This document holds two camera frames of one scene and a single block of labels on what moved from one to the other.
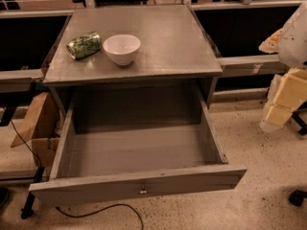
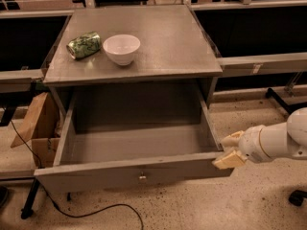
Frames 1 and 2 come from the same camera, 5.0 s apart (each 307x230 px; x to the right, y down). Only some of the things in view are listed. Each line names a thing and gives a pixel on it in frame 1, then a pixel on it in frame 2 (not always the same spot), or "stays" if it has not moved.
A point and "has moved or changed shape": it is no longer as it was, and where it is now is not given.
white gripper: (294, 43) -> (250, 145)
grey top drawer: (124, 144) has moved or changed shape
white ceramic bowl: (122, 48) stays
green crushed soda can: (84, 45) stays
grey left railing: (14, 80) stays
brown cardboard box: (41, 126) stays
